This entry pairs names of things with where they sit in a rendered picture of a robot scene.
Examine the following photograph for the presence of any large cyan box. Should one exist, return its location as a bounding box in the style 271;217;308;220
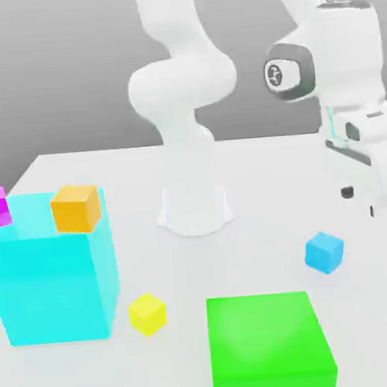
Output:
0;186;125;349

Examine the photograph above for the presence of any small yellow cube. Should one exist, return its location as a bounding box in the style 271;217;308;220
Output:
126;291;170;340

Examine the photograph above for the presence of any small orange cube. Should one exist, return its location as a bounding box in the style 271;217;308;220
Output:
48;182;105;238

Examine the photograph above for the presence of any large green box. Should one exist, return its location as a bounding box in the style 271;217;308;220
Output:
205;287;340;387

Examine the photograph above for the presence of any small blue cube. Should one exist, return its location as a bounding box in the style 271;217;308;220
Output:
301;229;348;277

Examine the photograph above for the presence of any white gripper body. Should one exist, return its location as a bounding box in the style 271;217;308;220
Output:
323;133;387;211

